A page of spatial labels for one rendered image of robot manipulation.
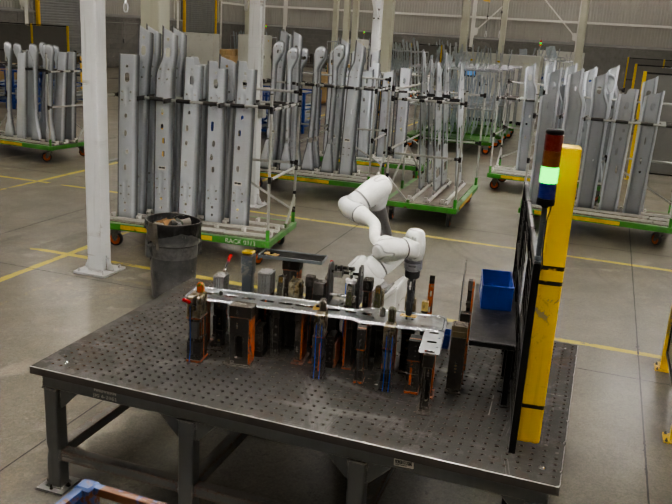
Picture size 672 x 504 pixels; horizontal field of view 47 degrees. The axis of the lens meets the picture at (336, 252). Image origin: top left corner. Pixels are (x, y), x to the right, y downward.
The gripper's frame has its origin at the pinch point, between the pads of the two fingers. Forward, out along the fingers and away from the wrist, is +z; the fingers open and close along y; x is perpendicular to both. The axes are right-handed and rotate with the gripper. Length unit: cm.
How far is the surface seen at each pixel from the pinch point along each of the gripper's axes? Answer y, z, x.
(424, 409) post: 40, 35, 15
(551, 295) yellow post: 53, -32, 63
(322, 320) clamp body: 21.9, 4.3, -39.9
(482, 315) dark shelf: -11.0, 2.9, 36.7
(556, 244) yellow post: 53, -54, 62
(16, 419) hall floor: -7, 106, -233
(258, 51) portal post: -623, -101, -281
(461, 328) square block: 16.8, 0.9, 27.4
